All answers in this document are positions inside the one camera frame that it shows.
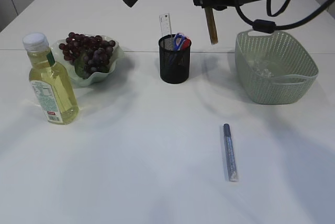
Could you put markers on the gold marker pen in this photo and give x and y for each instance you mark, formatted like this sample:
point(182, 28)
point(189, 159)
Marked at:
point(211, 25)

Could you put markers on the clear plastic ruler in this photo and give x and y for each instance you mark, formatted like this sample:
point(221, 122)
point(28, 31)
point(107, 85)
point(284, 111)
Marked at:
point(165, 24)

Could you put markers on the blue scissors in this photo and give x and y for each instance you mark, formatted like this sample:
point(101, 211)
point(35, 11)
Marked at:
point(178, 41)

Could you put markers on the red glitter pen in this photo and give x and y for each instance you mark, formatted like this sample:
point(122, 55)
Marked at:
point(186, 43)

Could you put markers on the red grape bunch with leaf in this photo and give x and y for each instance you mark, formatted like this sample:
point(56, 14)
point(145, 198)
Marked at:
point(88, 54)

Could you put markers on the clear plastic sheet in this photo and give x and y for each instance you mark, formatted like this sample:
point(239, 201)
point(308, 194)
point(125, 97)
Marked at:
point(265, 68)

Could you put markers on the yellow tea bottle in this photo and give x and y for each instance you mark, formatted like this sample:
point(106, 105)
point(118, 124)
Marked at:
point(50, 81)

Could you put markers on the silver glitter pen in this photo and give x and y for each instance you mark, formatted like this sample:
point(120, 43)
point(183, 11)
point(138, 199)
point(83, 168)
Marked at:
point(230, 155)

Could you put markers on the black mesh pen cup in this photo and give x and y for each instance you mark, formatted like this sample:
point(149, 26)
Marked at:
point(174, 65)

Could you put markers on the green plastic woven basket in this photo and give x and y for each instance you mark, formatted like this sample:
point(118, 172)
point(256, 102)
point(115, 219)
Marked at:
point(298, 69)

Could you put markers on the pale green wavy plate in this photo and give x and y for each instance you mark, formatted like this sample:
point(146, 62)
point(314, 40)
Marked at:
point(96, 77)

